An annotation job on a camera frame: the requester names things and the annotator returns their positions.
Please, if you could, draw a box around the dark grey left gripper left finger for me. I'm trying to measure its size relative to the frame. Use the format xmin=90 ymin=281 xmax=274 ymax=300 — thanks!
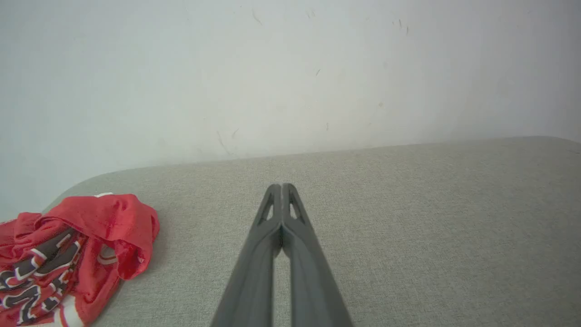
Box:
xmin=211 ymin=183 xmax=283 ymax=327

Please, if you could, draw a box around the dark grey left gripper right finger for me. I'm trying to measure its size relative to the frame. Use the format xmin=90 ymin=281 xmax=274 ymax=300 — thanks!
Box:
xmin=282 ymin=183 xmax=354 ymax=327

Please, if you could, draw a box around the red white basketball jersey garment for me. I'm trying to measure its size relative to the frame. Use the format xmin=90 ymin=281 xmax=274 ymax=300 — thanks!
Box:
xmin=0 ymin=193 xmax=160 ymax=327

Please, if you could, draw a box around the grey fabric sofa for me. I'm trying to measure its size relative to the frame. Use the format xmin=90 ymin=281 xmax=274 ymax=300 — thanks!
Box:
xmin=43 ymin=136 xmax=581 ymax=327

